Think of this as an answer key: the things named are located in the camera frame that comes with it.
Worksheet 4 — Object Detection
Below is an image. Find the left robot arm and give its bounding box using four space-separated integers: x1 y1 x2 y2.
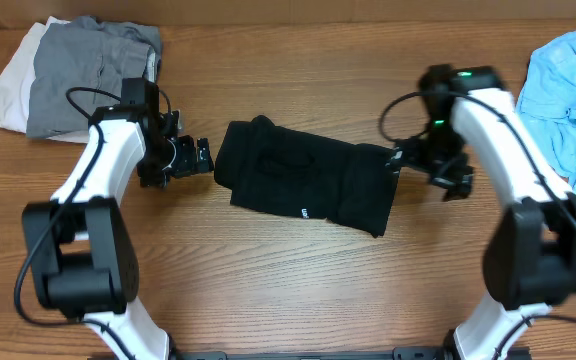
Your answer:
13 77 214 360

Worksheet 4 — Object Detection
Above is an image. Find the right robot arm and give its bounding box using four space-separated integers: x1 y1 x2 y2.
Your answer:
386 64 576 360

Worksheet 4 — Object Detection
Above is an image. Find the white folded garment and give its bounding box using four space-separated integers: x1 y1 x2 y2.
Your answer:
0 17 67 133

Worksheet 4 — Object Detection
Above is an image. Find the grey folded garment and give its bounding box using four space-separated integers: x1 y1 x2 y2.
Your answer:
26 16 163 138

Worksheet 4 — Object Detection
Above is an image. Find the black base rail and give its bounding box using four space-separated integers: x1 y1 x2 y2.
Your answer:
172 347 449 360

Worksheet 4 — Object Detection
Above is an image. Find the black polo shirt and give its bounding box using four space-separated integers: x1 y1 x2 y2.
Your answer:
214 115 398 237

